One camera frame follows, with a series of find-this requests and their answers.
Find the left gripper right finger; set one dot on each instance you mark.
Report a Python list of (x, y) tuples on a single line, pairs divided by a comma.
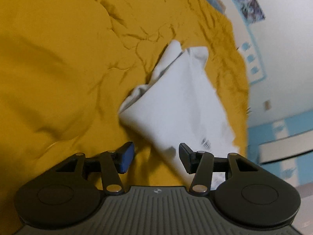
[(200, 164)]

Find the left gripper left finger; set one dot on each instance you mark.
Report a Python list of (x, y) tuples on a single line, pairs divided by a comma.
[(114, 163)]

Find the white long-sleeve sweatshirt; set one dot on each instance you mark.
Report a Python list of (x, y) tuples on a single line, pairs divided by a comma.
[(179, 105)]

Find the blue white wardrobe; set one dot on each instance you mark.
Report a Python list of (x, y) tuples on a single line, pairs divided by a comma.
[(284, 148)]

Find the mustard yellow quilted bedspread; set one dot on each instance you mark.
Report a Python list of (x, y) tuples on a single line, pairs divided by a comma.
[(67, 65)]

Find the white blue headboard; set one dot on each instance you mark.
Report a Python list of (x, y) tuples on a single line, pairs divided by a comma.
[(246, 44)]

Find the beige wall switch plate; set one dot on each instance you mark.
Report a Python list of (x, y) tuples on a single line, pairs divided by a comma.
[(267, 105)]

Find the anime wall poster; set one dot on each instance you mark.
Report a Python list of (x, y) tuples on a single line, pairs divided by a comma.
[(251, 10)]

